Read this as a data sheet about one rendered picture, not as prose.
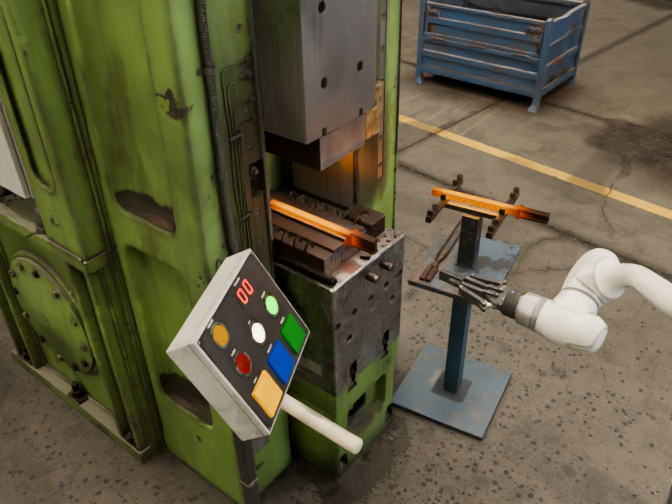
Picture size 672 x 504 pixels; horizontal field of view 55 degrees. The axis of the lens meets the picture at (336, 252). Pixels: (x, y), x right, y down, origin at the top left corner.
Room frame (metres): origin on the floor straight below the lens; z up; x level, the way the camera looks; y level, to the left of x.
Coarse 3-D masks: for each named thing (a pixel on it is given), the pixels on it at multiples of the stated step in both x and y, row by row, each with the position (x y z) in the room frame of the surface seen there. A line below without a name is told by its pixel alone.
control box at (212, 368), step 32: (224, 288) 1.13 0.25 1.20; (256, 288) 1.20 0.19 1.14; (192, 320) 1.05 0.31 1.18; (224, 320) 1.05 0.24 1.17; (256, 320) 1.12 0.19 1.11; (192, 352) 0.95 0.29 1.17; (224, 352) 0.99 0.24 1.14; (256, 352) 1.05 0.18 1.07; (288, 352) 1.13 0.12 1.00; (224, 384) 0.94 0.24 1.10; (288, 384) 1.06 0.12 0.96; (224, 416) 0.94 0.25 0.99; (256, 416) 0.93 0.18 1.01
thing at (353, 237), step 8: (272, 200) 1.83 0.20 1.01; (280, 208) 1.78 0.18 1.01; (288, 208) 1.78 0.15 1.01; (296, 208) 1.78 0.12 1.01; (296, 216) 1.74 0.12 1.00; (304, 216) 1.73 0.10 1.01; (312, 216) 1.73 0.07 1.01; (320, 224) 1.68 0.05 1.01; (328, 224) 1.68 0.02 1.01; (336, 232) 1.64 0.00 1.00; (344, 232) 1.63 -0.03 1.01; (352, 232) 1.62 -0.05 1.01; (360, 232) 1.61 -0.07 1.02; (352, 240) 1.61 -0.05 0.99; (360, 240) 1.59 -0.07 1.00; (368, 240) 1.57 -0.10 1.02; (376, 240) 1.57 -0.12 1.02; (360, 248) 1.59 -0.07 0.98; (368, 248) 1.58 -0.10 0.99; (376, 248) 1.57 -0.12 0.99
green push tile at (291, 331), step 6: (288, 318) 1.20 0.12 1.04; (294, 318) 1.22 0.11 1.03; (288, 324) 1.19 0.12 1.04; (294, 324) 1.20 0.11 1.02; (282, 330) 1.16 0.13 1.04; (288, 330) 1.17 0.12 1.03; (294, 330) 1.19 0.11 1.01; (300, 330) 1.21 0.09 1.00; (282, 336) 1.15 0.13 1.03; (288, 336) 1.16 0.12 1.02; (294, 336) 1.17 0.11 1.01; (300, 336) 1.19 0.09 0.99; (288, 342) 1.15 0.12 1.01; (294, 342) 1.16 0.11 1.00; (300, 342) 1.18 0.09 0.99; (294, 348) 1.15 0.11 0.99
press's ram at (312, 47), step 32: (256, 0) 1.57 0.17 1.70; (288, 0) 1.51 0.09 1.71; (320, 0) 1.54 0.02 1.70; (352, 0) 1.64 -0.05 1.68; (256, 32) 1.58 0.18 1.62; (288, 32) 1.52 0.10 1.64; (320, 32) 1.54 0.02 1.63; (352, 32) 1.64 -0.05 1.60; (288, 64) 1.52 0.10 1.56; (320, 64) 1.54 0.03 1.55; (352, 64) 1.64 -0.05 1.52; (288, 96) 1.52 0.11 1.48; (320, 96) 1.54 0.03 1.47; (352, 96) 1.64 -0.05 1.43; (288, 128) 1.53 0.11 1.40; (320, 128) 1.53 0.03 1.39
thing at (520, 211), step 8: (432, 192) 1.98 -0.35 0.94; (440, 192) 1.97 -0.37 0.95; (448, 192) 1.96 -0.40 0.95; (456, 192) 1.96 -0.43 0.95; (456, 200) 1.94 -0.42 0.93; (464, 200) 1.92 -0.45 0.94; (472, 200) 1.91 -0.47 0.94; (480, 200) 1.90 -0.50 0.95; (488, 200) 1.90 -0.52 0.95; (488, 208) 1.88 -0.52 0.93; (496, 208) 1.87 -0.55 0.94; (504, 208) 1.85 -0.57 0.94; (512, 208) 1.85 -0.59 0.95; (520, 208) 1.84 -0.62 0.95; (528, 208) 1.84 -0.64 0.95; (520, 216) 1.83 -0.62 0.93; (528, 216) 1.82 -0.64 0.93; (536, 216) 1.81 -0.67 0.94; (544, 216) 1.79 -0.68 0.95
